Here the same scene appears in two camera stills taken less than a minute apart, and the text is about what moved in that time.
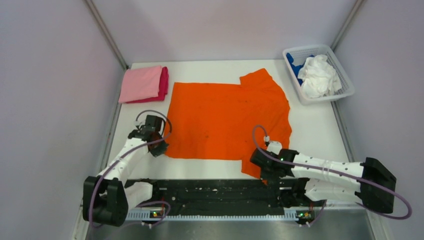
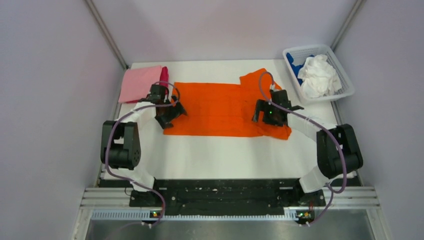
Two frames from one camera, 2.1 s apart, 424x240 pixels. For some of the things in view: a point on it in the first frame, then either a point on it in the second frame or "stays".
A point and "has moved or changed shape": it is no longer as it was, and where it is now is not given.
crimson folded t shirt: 163,88 stays
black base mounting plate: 202,195 stays
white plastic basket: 317,74 stays
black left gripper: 161,150 -> 176,110
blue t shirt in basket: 296,68 stays
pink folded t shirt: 140,83 stays
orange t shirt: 228,121 has moved or changed shape
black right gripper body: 267,174 -> 273,119
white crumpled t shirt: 319,79 stays
